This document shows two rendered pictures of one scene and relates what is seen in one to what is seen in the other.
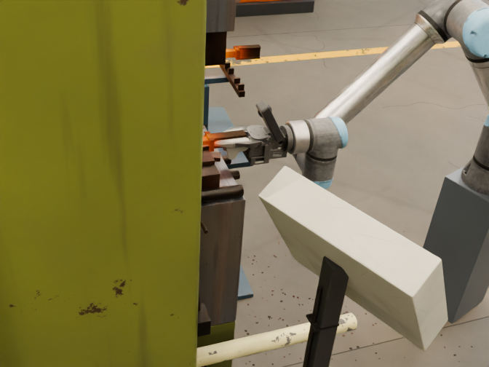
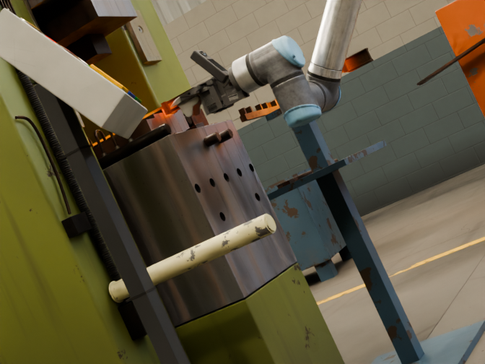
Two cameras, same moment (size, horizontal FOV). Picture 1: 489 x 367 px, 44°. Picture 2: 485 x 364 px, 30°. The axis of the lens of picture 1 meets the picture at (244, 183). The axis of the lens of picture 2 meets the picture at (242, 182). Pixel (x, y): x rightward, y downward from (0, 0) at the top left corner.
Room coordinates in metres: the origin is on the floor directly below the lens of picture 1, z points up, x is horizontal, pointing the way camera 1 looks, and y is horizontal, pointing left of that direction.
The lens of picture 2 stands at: (-0.21, -1.73, 0.68)
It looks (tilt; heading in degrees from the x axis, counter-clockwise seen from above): 1 degrees up; 47
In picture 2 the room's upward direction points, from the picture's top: 25 degrees counter-clockwise
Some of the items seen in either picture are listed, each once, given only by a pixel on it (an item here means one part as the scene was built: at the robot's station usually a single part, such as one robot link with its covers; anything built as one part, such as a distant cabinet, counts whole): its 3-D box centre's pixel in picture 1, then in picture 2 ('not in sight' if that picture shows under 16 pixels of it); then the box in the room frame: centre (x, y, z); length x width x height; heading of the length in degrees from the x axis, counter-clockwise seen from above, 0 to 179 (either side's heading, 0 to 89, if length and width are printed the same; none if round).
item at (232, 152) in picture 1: (231, 149); (185, 106); (1.35, 0.04, 0.98); 0.09 x 0.03 x 0.06; 115
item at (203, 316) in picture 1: (200, 319); (76, 224); (0.92, 0.07, 0.80); 0.06 x 0.03 x 0.04; 22
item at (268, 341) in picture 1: (276, 338); (190, 258); (1.03, -0.11, 0.62); 0.44 x 0.05 x 0.05; 112
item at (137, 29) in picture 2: not in sight; (141, 37); (1.57, 0.34, 1.27); 0.09 x 0.02 x 0.17; 22
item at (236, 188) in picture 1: (164, 202); (107, 160); (1.16, 0.19, 0.93); 0.40 x 0.03 x 0.03; 112
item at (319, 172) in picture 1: (317, 165); (298, 100); (1.48, -0.21, 0.86); 0.12 x 0.09 x 0.12; 17
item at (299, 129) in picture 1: (294, 136); (247, 74); (1.44, -0.13, 0.98); 0.10 x 0.05 x 0.09; 22
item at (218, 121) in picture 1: (197, 137); (325, 170); (1.89, 0.18, 0.67); 0.40 x 0.30 x 0.02; 20
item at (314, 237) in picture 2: not in sight; (255, 248); (4.11, 3.12, 0.36); 1.21 x 0.81 x 0.72; 117
